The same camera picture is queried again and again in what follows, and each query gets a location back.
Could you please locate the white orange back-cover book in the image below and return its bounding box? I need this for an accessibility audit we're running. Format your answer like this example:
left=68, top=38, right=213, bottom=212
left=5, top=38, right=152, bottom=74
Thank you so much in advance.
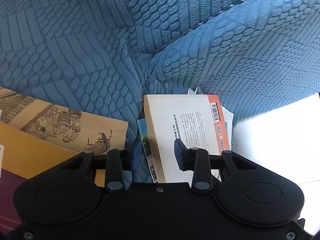
left=144, top=94, right=231, bottom=183

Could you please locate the school photo notebook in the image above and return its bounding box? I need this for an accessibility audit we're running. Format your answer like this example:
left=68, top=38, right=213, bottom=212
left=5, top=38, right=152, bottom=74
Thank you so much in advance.
left=137, top=119, right=158, bottom=183

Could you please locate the tan illustrated cover book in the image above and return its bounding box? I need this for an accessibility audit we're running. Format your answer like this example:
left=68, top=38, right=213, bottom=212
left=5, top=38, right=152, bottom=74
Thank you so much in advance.
left=1, top=88, right=128, bottom=155

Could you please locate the blue quilted chair cover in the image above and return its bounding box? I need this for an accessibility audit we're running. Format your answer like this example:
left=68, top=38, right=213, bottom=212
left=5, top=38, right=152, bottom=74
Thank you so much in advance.
left=0, top=0, right=320, bottom=183

